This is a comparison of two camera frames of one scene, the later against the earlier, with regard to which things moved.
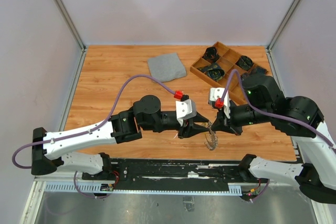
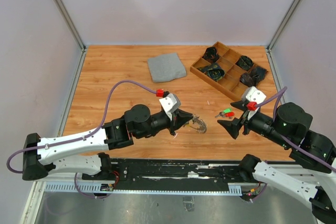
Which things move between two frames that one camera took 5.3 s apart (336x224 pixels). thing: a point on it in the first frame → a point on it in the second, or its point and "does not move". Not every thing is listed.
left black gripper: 189,128 → 179,118
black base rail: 191,174 does not move
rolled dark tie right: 244,62 does not move
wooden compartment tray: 216,65 does not move
